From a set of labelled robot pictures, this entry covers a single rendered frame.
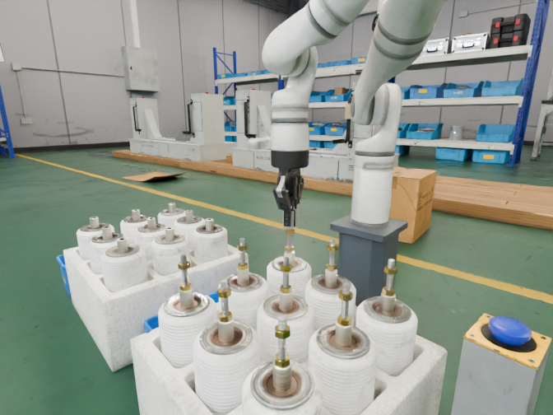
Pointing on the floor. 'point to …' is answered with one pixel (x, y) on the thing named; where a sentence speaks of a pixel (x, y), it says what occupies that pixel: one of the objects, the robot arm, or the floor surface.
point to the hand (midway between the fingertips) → (289, 218)
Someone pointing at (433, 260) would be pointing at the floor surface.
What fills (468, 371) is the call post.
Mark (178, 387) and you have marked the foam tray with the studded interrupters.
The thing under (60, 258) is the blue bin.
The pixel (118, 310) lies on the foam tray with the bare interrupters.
